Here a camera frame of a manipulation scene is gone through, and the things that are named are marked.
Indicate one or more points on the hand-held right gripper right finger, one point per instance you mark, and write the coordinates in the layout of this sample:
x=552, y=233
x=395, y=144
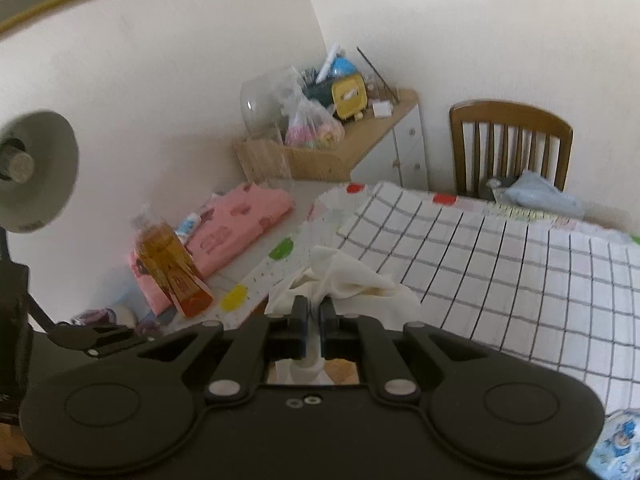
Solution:
x=326, y=327

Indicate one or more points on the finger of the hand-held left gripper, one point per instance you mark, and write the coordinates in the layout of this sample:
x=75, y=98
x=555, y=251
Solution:
x=95, y=339

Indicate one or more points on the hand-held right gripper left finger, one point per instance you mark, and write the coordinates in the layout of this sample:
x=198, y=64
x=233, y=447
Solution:
x=301, y=327

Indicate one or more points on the white gauze cloth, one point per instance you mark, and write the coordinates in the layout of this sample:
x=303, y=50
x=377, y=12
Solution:
x=345, y=270

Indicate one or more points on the blue cartoon face mask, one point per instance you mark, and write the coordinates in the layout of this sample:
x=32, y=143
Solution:
x=620, y=440

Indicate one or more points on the purple pouch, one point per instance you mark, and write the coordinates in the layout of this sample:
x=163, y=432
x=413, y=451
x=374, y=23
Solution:
x=91, y=317

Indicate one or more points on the amber oil bottle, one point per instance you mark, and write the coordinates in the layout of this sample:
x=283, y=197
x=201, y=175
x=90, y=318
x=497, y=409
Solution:
x=170, y=265

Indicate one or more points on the pink printed cloth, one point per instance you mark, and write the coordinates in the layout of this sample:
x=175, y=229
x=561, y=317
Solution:
x=235, y=220

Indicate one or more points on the small blue white tube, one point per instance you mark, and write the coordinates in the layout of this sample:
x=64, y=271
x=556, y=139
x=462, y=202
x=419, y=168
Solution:
x=189, y=224

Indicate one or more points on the grey desk lamp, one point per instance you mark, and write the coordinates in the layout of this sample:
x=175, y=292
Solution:
x=45, y=160

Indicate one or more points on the cardboard box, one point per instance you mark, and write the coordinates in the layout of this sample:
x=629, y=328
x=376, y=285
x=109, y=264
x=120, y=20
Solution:
x=320, y=166

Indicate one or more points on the black white checkered tablecloth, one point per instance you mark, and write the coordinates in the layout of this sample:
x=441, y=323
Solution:
x=500, y=285

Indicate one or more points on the clear plastic bag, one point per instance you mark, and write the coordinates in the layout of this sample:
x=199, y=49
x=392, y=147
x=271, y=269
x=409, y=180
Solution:
x=312, y=130

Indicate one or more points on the white side cabinet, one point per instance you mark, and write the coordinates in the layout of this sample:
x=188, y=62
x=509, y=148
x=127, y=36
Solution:
x=405, y=145

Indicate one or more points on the small white card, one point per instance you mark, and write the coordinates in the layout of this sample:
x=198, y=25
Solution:
x=382, y=108

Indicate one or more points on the yellow alarm clock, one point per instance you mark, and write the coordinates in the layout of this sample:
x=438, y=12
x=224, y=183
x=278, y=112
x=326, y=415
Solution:
x=350, y=95

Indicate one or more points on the dark teal container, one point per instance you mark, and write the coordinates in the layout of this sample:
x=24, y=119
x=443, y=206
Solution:
x=317, y=92

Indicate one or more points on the light blue cloth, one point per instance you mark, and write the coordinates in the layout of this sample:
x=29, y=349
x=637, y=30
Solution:
x=540, y=192

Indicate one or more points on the thin black stick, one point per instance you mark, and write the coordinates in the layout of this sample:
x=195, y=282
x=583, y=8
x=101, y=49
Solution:
x=377, y=74

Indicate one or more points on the blue round container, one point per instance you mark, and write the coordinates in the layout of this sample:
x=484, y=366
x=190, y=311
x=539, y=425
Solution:
x=345, y=66

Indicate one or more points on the brown wooden chair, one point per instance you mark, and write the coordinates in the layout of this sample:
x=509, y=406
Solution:
x=510, y=112

